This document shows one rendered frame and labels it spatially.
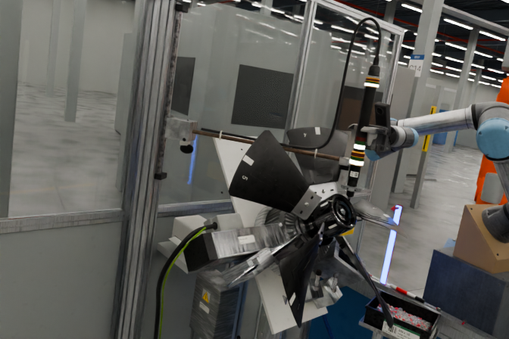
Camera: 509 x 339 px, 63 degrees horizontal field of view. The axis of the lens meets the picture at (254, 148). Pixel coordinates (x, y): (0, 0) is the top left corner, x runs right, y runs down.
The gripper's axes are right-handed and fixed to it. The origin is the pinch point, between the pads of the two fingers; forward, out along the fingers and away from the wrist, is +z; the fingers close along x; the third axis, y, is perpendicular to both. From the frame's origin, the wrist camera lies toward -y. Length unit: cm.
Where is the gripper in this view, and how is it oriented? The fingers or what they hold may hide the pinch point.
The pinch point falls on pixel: (357, 126)
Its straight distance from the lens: 137.7
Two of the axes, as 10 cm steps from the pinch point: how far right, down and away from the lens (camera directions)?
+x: -6.5, -2.2, 7.3
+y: -1.6, 9.8, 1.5
